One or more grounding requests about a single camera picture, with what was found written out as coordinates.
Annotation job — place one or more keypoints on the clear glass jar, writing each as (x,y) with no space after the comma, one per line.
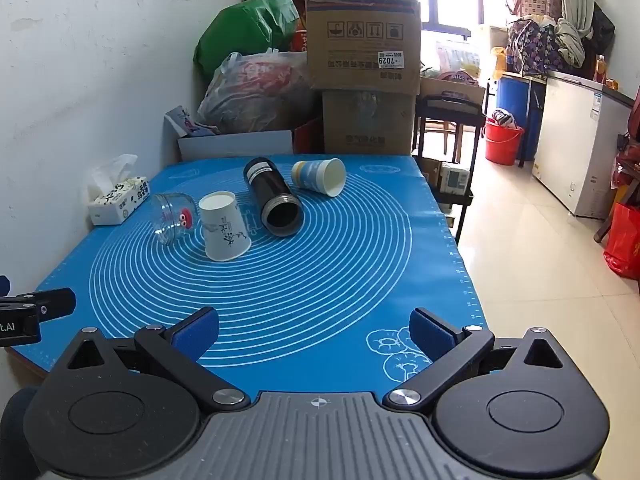
(172,219)

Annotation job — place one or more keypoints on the white printed sack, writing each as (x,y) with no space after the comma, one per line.
(457,60)

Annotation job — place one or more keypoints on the blue silicone mat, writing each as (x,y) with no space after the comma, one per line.
(310,290)

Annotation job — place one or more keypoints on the white tissue pack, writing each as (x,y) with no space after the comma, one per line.
(119,201)

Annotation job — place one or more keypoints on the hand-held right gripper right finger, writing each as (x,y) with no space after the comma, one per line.
(431,334)

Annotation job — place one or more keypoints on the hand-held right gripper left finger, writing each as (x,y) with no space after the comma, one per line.
(196,334)

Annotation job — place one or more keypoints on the beige patterned bag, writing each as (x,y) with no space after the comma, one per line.
(535,0)

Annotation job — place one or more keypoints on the grey curtain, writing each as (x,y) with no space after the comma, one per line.
(575,5)

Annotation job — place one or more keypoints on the black cart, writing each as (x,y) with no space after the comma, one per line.
(450,105)

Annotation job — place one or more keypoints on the black thermos cup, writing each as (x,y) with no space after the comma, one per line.
(270,186)

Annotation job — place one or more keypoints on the white printed paper cup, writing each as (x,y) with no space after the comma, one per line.
(226,236)

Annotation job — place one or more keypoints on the orange bottle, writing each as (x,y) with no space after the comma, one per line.
(600,69)

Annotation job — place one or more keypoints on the red cardboard box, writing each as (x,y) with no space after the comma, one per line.
(307,137)

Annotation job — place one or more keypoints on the blue striped paper cup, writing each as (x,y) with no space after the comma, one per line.
(314,175)

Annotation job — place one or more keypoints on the small white box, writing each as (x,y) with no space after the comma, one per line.
(454,177)

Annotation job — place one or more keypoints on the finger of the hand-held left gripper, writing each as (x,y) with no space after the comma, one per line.
(55,302)

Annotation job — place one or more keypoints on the white chest freezer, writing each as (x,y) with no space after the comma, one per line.
(570,140)

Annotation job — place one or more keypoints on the blue barrel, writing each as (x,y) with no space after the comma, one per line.
(512,95)

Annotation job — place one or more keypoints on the red bucket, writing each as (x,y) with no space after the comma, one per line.
(502,142)

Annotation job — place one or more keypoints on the labelled cardboard box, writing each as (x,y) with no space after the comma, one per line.
(360,45)

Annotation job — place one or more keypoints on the small printed carton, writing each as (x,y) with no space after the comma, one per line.
(187,122)

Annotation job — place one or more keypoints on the purple floral bag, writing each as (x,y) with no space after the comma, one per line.
(532,47)

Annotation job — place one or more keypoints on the red shopping bag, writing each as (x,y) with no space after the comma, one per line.
(622,242)

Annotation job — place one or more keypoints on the green plastic bag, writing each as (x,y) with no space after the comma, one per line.
(240,25)

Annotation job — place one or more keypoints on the translucent plastic bag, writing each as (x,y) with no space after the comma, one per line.
(255,95)

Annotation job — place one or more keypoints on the taped cardboard box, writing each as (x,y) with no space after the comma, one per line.
(367,122)

